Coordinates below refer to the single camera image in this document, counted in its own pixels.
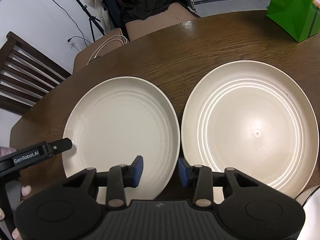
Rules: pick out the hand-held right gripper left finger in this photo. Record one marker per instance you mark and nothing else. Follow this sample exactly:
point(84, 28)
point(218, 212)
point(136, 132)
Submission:
point(138, 171)

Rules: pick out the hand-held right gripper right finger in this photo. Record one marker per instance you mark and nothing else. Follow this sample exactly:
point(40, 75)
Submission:
point(182, 173)

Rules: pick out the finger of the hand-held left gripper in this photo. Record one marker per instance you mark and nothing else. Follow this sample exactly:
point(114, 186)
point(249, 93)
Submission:
point(60, 145)

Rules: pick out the cream plate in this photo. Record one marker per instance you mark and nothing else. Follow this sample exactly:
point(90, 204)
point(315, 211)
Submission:
point(250, 130)
point(311, 195)
point(120, 130)

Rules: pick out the person's left hand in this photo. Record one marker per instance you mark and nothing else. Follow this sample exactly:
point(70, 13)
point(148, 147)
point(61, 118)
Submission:
point(25, 190)

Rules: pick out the pink textured vase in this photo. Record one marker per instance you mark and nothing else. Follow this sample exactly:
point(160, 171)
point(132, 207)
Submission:
point(7, 151)

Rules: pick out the dark wooden slatted chair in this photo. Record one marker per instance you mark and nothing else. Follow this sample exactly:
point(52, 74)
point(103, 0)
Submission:
point(80, 61)

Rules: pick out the black light stand tripod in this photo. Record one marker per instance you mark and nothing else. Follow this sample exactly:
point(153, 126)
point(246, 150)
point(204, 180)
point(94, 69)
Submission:
point(87, 12)

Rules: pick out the wooden chair with clothes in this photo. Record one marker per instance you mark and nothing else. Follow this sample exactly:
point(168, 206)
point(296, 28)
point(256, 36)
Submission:
point(155, 22)

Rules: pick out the dark garment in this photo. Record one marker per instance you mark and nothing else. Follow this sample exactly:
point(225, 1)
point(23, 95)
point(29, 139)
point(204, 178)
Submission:
point(150, 5)

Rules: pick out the green paper shopping bag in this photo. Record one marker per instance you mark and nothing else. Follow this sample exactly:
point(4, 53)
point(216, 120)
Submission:
point(292, 10)

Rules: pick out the white wall outlet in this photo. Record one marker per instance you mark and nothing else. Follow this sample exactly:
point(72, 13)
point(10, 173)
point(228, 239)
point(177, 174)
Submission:
point(71, 43)

